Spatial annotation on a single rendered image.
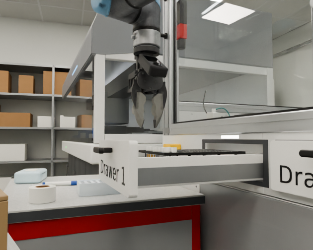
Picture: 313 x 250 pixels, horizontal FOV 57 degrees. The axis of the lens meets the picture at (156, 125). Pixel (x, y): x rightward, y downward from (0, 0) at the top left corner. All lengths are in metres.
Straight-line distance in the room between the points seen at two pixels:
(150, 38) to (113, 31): 0.84
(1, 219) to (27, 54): 4.76
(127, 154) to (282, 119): 0.35
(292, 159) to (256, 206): 0.18
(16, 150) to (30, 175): 3.25
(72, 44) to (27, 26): 0.72
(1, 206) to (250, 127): 0.58
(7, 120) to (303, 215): 4.21
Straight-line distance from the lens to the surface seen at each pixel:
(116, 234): 0.85
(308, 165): 0.63
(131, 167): 0.56
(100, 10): 0.75
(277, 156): 0.68
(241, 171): 0.70
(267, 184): 0.74
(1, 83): 4.54
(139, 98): 0.75
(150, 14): 0.80
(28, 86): 4.53
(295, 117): 0.67
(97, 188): 0.91
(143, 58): 0.74
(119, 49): 1.59
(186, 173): 0.62
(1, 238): 0.39
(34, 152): 4.90
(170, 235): 0.91
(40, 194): 0.84
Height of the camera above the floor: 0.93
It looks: 3 degrees up
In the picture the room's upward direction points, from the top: straight up
